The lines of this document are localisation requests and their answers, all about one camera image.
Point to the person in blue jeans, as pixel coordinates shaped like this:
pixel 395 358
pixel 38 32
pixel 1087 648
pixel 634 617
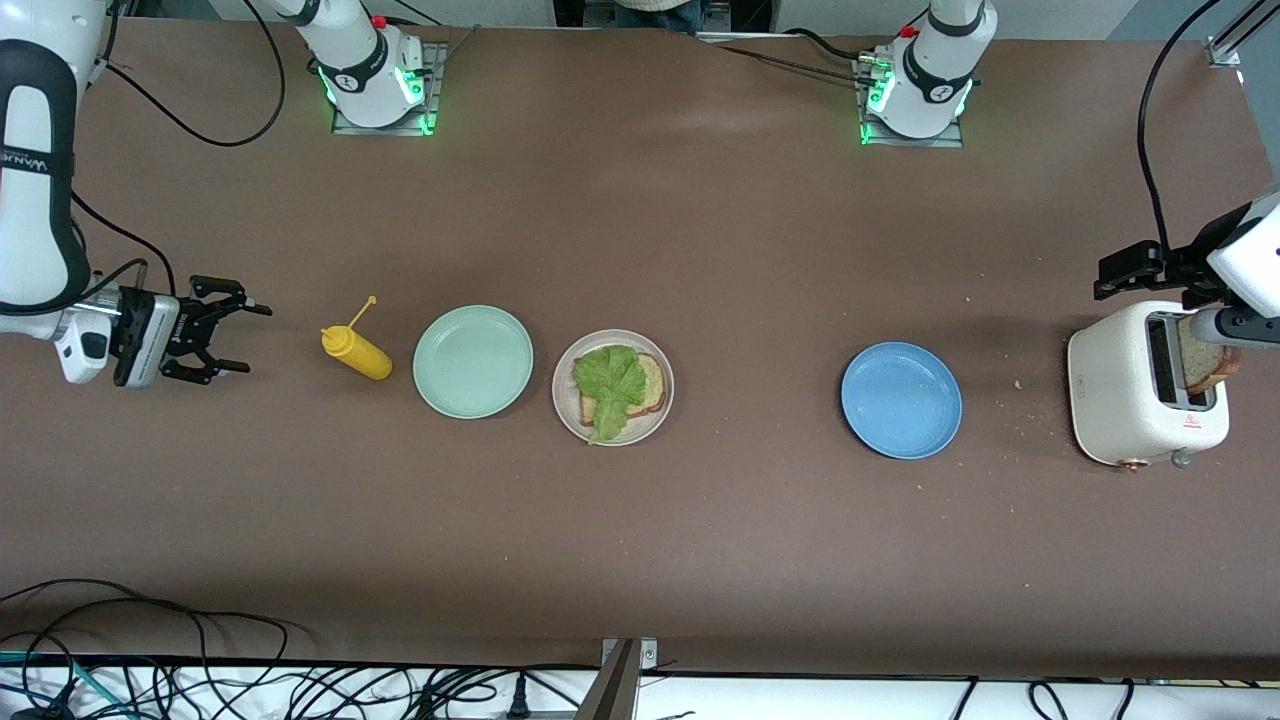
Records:
pixel 660 12

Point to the green lettuce leaf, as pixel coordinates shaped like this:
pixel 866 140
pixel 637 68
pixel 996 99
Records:
pixel 610 380

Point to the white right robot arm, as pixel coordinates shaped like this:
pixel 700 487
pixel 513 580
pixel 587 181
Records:
pixel 30 200

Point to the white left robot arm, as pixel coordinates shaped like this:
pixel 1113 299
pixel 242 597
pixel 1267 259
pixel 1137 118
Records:
pixel 935 70

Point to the metal table edge bracket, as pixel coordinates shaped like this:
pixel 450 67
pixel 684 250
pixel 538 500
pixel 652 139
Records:
pixel 615 690

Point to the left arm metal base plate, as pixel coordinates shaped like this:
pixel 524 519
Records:
pixel 950 142

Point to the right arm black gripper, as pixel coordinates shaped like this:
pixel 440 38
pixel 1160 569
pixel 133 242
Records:
pixel 181 335

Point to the aluminium frame corner profile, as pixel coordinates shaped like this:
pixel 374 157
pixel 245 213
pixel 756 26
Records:
pixel 1225 48

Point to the blue plate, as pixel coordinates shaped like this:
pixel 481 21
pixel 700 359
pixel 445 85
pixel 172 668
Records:
pixel 900 400

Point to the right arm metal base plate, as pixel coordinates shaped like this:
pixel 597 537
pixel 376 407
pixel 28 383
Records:
pixel 437 60

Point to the yellow mustard squeeze bottle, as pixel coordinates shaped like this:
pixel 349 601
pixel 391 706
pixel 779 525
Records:
pixel 365 360

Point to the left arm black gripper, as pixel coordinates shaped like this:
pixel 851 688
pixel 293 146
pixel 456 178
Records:
pixel 1137 268

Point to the brown bread slice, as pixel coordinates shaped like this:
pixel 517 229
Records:
pixel 655 385
pixel 1205 368

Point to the black power plug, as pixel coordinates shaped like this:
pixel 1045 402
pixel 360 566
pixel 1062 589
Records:
pixel 518 700

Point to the beige plate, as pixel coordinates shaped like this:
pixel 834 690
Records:
pixel 640 432

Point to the white two-slot toaster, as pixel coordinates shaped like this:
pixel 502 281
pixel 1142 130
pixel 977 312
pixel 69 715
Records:
pixel 1110 400

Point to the mint green plate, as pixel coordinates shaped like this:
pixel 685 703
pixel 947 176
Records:
pixel 473 362

